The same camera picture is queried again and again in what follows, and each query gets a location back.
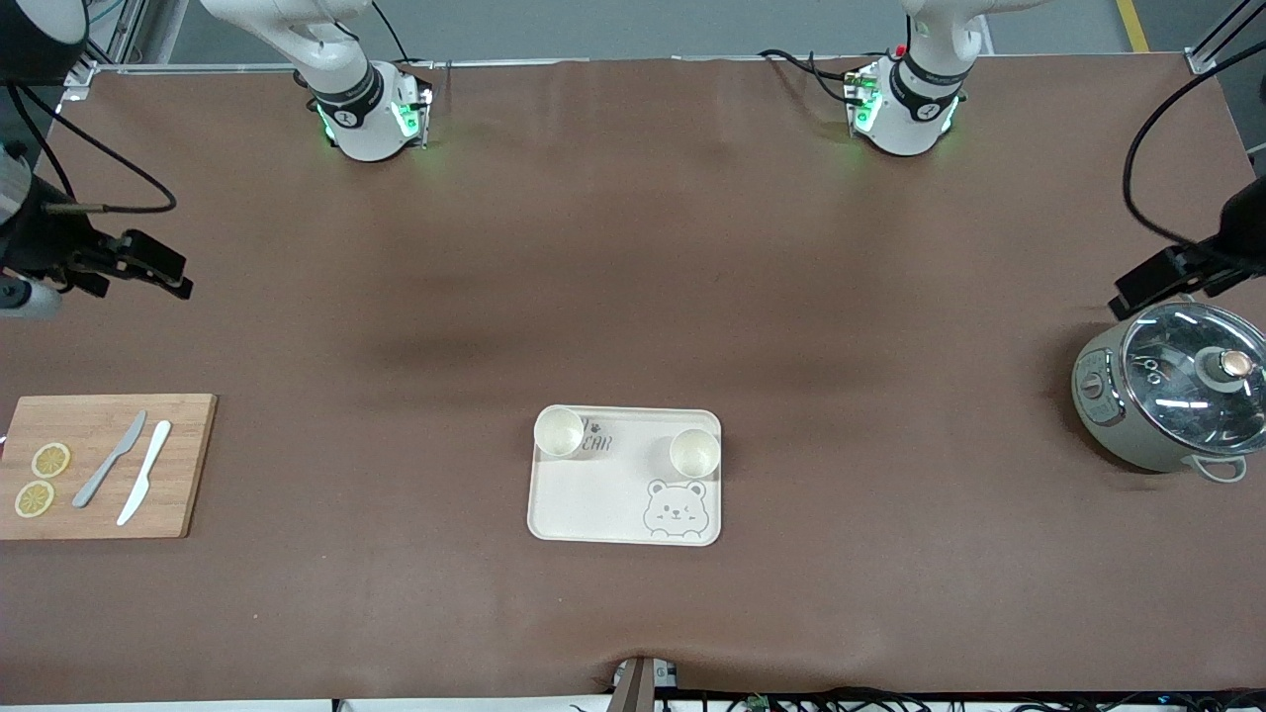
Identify grey electric cooking pot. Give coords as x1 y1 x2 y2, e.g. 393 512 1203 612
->
1071 316 1249 484

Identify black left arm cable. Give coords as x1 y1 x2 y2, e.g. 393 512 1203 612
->
1123 40 1266 248

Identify wooden cutting board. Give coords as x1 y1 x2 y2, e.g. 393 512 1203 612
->
0 394 219 541

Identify camera mount post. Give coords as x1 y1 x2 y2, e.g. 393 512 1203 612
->
608 656 680 712

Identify brown table mat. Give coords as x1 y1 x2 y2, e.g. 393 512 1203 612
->
0 57 1266 705

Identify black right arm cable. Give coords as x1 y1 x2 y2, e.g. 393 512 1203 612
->
5 84 179 216

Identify aluminium frame profile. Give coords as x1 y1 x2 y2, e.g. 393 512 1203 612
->
1182 0 1266 75
59 0 189 100

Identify white plastic knife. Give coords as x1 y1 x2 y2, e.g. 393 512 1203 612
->
116 419 173 527

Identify grey plastic knife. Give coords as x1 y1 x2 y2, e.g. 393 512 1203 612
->
71 409 148 509

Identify white IKEA cup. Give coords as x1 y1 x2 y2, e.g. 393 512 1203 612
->
533 405 586 460
669 427 721 481

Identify black base cable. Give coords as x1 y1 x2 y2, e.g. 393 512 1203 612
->
757 47 871 108

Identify white bear print tray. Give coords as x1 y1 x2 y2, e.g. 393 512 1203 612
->
527 406 723 547

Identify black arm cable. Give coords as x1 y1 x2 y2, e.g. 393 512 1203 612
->
1123 40 1266 248
5 84 179 216

